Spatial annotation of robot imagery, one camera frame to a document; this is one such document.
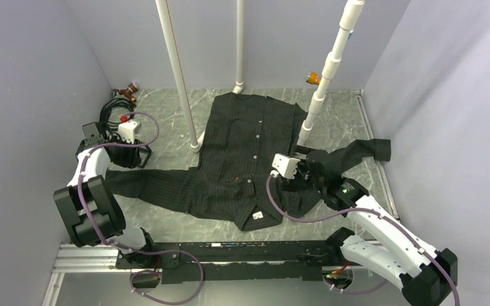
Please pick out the white pole middle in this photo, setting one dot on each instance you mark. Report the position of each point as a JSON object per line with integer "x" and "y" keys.
{"x": 239, "y": 79}

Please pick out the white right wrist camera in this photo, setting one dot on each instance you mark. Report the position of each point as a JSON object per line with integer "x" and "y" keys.
{"x": 284, "y": 166}

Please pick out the dark pinstriped shirt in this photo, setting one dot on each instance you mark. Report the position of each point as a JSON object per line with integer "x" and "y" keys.
{"x": 231, "y": 181}

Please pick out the white pole left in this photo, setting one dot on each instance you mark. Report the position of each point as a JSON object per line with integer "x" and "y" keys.
{"x": 175, "y": 62}

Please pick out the orange cylindrical fitting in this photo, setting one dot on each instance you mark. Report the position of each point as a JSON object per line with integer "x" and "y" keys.
{"x": 313, "y": 78}

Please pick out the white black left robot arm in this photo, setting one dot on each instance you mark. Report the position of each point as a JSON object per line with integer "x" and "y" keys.
{"x": 90, "y": 212}

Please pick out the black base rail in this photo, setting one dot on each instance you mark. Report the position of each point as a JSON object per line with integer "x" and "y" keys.
{"x": 307, "y": 260}

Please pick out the brown pipe fitting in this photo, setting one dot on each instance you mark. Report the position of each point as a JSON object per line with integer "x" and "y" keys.
{"x": 128, "y": 92}

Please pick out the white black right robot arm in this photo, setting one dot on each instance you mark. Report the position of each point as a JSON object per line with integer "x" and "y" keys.
{"x": 423, "y": 274}

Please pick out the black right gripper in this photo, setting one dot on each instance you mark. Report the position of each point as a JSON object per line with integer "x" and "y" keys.
{"x": 296, "y": 184}

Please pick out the black square frame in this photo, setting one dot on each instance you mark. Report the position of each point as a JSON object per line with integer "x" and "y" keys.
{"x": 143, "y": 156}

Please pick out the white jointed pole right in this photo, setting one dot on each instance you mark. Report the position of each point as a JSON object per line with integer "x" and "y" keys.
{"x": 351, "y": 13}

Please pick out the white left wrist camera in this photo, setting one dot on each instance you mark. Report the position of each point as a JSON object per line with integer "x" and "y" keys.
{"x": 128, "y": 128}

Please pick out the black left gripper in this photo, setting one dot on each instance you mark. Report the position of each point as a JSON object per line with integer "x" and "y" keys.
{"x": 132, "y": 160}

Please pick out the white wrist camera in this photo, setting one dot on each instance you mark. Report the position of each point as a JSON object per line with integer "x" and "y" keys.
{"x": 284, "y": 166}
{"x": 128, "y": 128}

